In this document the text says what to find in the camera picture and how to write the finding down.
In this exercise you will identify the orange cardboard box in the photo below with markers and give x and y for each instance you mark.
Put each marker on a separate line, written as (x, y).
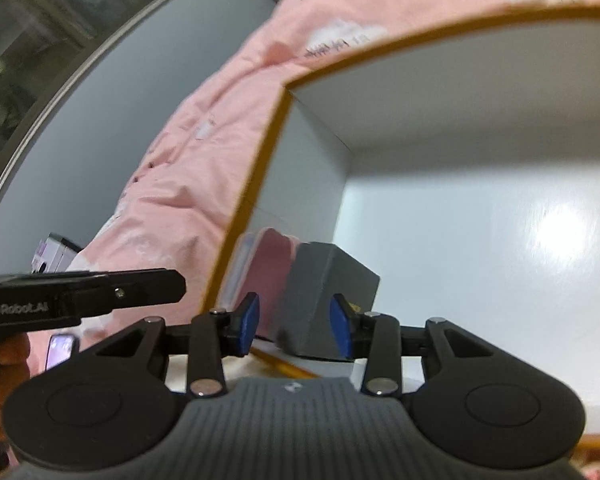
(455, 125)

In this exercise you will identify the white printed small box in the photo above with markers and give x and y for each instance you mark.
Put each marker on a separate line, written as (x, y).
(55, 257)

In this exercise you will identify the reddish flat box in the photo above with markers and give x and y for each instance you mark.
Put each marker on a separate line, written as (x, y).
(272, 270)

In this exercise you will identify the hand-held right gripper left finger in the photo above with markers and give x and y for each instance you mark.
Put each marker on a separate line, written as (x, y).
(250, 321)

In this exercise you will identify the pink printed blanket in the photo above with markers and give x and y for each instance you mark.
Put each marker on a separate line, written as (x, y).
(205, 160)

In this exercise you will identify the window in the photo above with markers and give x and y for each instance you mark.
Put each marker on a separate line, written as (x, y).
(40, 50)

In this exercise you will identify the person's left hand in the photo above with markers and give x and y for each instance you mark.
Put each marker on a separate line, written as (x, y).
(17, 355)

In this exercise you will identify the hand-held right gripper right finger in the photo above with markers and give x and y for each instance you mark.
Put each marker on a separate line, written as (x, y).
(340, 326)

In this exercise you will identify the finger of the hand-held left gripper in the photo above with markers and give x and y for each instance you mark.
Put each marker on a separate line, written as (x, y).
(140, 290)

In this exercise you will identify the grey box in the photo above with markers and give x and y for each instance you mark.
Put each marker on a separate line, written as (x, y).
(310, 300)

